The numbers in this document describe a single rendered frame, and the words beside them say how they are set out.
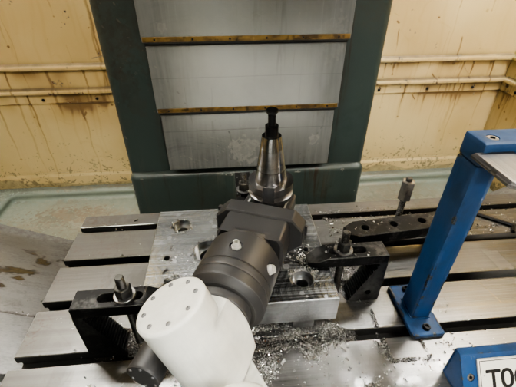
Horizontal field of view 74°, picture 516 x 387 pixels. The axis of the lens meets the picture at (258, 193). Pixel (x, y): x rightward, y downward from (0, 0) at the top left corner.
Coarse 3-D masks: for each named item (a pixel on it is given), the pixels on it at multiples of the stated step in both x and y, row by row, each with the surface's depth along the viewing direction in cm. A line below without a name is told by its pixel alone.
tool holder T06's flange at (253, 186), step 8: (288, 176) 48; (256, 184) 47; (288, 184) 47; (256, 192) 46; (264, 192) 47; (272, 192) 46; (280, 192) 46; (288, 192) 47; (256, 200) 47; (264, 200) 47; (272, 200) 47; (280, 200) 47; (288, 200) 48
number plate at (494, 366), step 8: (480, 360) 45; (488, 360) 45; (496, 360) 46; (504, 360) 46; (512, 360) 46; (480, 368) 45; (488, 368) 45; (496, 368) 45; (504, 368) 45; (512, 368) 46; (480, 376) 45; (488, 376) 45; (496, 376) 45; (504, 376) 45; (512, 376) 45; (480, 384) 45; (488, 384) 45; (496, 384) 45; (504, 384) 45; (512, 384) 45
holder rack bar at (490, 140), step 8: (472, 136) 40; (480, 136) 39; (488, 136) 39; (496, 136) 39; (504, 136) 39; (512, 136) 39; (464, 144) 41; (472, 144) 40; (480, 144) 39; (488, 144) 38; (496, 144) 38; (504, 144) 38; (512, 144) 38; (464, 152) 41; (472, 152) 40; (480, 152) 39; (488, 152) 38; (472, 160) 40
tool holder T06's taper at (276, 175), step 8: (264, 136) 44; (280, 136) 44; (264, 144) 44; (272, 144) 43; (280, 144) 44; (264, 152) 44; (272, 152) 44; (280, 152) 44; (264, 160) 44; (272, 160) 44; (280, 160) 45; (256, 168) 47; (264, 168) 45; (272, 168) 45; (280, 168) 45; (256, 176) 47; (264, 176) 45; (272, 176) 45; (280, 176) 46; (264, 184) 46; (272, 184) 46; (280, 184) 46
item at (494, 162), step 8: (496, 152) 38; (504, 152) 38; (512, 152) 38; (480, 160) 37; (488, 160) 37; (496, 160) 37; (504, 160) 37; (512, 160) 37; (488, 168) 36; (496, 168) 35; (504, 168) 35; (512, 168) 35; (496, 176) 35; (504, 176) 34; (512, 176) 34; (504, 184) 34; (512, 184) 33
